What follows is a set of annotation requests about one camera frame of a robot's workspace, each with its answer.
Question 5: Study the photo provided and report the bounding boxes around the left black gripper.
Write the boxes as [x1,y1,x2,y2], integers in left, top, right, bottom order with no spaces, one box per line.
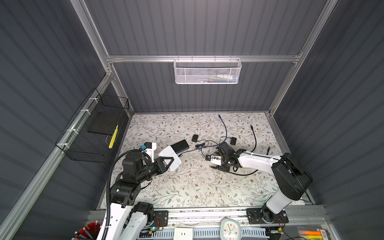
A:
[136,155,173,184]

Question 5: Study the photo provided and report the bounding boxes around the white network switch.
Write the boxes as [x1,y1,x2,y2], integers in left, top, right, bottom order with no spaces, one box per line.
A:
[158,146,182,172]

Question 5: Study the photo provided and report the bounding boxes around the small black power adapter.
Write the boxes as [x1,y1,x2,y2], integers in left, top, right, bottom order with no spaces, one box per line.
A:
[230,137,237,146]

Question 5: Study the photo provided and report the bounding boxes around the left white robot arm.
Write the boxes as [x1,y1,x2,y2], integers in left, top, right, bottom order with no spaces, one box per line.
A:
[97,149,178,240]

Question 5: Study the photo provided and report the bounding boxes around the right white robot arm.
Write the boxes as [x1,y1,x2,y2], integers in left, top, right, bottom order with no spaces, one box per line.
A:
[205,143,313,219]

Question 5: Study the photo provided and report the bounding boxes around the large black power adapter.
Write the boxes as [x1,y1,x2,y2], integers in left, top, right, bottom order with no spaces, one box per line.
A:
[192,134,199,143]

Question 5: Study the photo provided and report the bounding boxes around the yellow striped item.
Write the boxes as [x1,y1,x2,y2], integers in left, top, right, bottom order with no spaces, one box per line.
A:
[109,125,119,149]

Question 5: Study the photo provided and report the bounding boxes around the white desk clock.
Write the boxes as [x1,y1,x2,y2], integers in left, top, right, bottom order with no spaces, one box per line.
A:
[220,218,242,240]

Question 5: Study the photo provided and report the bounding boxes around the white power socket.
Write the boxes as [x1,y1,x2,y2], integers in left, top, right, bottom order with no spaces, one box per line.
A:
[173,228,194,240]

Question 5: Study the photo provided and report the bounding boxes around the black box in basket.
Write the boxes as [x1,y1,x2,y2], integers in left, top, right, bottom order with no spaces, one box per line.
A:
[88,112,120,136]

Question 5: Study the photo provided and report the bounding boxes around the red pen cup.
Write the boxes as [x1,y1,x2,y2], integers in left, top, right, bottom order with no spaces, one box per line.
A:
[72,221,102,240]

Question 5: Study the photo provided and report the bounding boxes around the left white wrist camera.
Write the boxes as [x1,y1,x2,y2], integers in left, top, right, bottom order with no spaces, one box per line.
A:
[142,142,157,163]

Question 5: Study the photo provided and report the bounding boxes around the black ethernet cable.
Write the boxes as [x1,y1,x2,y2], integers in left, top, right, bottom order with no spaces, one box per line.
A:
[227,125,271,177]

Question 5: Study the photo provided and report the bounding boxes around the blue ethernet cable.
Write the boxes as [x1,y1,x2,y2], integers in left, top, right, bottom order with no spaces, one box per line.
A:
[196,114,229,150]

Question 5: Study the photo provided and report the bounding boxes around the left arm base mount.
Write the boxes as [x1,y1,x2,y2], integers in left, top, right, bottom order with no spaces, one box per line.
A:
[148,210,169,228]

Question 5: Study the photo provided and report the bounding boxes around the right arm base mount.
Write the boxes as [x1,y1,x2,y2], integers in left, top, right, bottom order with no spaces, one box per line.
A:
[246,208,289,224]

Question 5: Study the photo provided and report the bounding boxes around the black wire basket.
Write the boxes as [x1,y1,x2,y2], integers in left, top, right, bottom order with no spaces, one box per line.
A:
[56,89,130,164]

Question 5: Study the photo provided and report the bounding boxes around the white wire mesh basket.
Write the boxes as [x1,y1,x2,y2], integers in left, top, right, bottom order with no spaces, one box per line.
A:
[173,58,242,85]

